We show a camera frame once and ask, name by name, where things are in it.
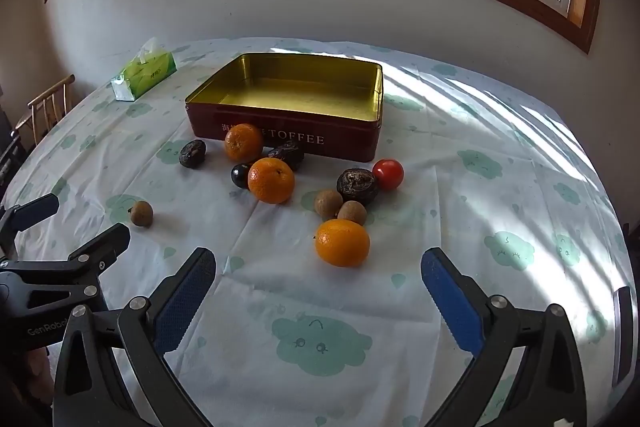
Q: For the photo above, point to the spotted mandarin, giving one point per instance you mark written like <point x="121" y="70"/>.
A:
<point x="270" y="180"/>
<point x="243" y="143"/>

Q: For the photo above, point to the person left hand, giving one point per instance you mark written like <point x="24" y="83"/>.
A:
<point x="40" y="381"/>

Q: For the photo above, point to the dark wrinkled passion fruit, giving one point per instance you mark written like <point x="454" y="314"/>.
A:
<point x="357" y="184"/>

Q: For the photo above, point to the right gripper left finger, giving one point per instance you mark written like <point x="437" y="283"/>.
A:
<point x="89" y="390"/>

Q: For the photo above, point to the paired brown longan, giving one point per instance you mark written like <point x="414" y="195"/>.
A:
<point x="353" y="211"/>
<point x="327" y="204"/>

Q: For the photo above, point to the dark purple grape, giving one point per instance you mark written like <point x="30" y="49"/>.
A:
<point x="239" y="175"/>

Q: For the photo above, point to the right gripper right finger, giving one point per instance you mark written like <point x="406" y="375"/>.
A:
<point x="549" y="388"/>

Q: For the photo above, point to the smooth orange kumquat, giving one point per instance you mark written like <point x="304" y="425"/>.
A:
<point x="342" y="243"/>

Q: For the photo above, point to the dark wrinkled date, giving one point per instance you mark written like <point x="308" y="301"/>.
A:
<point x="290" y="153"/>

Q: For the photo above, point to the green tissue box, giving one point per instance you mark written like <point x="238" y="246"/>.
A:
<point x="150" y="66"/>

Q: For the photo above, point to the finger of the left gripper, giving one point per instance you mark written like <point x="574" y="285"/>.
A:
<point x="20" y="218"/>
<point x="58" y="283"/>

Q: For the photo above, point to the red toffee tin box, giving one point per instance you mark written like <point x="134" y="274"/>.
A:
<point x="331" y="106"/>

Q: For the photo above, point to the wooden chair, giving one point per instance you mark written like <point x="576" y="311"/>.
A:
<point x="46" y="110"/>

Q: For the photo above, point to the red cherry tomato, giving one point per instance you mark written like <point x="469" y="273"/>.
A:
<point x="389" y="173"/>

